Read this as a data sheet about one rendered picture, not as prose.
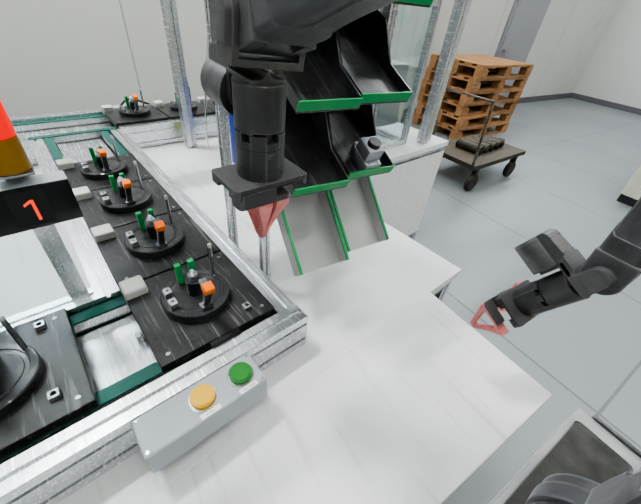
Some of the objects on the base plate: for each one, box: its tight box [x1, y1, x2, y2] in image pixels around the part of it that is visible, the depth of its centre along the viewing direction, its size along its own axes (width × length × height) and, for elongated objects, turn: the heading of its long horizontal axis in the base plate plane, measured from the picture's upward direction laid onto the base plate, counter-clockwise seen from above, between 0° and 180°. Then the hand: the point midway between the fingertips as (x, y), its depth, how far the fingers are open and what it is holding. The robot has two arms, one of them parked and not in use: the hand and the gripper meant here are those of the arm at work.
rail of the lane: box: [0, 304, 308, 504], centre depth 50 cm, size 6×89×11 cm, turn 124°
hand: (260, 230), depth 46 cm, fingers closed
